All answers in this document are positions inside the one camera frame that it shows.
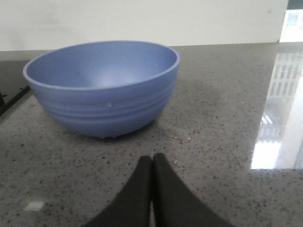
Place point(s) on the light blue plastic bowl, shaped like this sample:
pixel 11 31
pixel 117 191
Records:
pixel 104 89

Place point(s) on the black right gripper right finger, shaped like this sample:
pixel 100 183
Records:
pixel 174 204

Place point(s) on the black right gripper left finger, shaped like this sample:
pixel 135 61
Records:
pixel 131 206

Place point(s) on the black glass gas stove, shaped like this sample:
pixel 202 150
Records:
pixel 13 85

